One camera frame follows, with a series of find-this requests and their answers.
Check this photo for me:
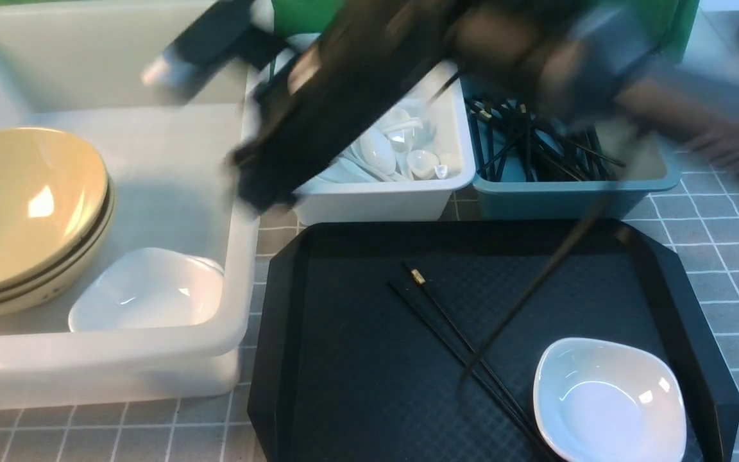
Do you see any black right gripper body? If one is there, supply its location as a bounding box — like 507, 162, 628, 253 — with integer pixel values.
142, 0, 466, 212

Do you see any yellow noodle bowl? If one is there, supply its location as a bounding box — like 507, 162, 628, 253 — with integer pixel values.
0, 128, 108, 289

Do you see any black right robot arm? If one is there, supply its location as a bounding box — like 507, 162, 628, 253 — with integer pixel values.
226, 1, 739, 214

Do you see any lower stacked yellow bowl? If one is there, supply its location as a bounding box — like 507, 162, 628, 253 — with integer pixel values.
0, 211, 115, 316

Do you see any stacked yellow bowl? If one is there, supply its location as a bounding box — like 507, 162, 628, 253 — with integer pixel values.
0, 175, 115, 303
0, 211, 115, 316

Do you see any top stacked yellow bowl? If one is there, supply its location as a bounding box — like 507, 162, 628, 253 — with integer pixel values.
0, 175, 115, 303

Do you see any white soup spoon large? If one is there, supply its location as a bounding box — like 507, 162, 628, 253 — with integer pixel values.
345, 128, 398, 182

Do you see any small white plastic bin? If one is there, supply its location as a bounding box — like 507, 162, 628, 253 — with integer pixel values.
294, 62, 475, 226

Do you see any white soup spoon small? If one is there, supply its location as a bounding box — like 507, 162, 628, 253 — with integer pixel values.
405, 150, 449, 180

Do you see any black chopstick in bin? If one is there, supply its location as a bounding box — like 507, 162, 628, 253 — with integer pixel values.
521, 103, 536, 182

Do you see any blue-grey plastic bin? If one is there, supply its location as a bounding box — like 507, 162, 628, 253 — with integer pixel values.
461, 77, 681, 220

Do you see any white dish in tub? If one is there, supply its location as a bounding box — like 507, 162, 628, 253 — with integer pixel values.
68, 248, 224, 332

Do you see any black chopstick gold band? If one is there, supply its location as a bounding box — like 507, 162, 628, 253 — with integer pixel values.
401, 261, 558, 461

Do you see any plain black chopstick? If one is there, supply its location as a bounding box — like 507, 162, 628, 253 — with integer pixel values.
387, 282, 556, 461

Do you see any gold-tipped chopstick in bin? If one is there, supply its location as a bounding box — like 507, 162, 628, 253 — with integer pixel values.
575, 128, 616, 181

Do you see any black plastic serving tray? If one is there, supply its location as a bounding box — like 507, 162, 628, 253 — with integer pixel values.
248, 219, 739, 461

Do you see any large white plastic tub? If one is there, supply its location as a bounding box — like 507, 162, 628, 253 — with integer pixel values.
0, 1, 259, 410

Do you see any white square dish lower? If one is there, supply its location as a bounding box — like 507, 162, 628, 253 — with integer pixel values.
532, 338, 688, 461

